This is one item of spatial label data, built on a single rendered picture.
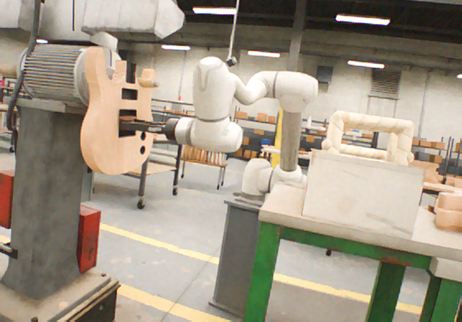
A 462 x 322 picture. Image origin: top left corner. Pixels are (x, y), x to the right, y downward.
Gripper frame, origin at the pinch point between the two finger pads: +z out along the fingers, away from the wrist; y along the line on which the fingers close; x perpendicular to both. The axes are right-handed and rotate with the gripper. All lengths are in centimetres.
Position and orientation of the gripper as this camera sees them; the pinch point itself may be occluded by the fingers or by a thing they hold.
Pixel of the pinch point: (129, 123)
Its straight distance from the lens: 99.6
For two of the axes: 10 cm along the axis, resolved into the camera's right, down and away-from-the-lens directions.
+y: 2.5, -1.2, 9.6
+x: 1.1, -9.8, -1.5
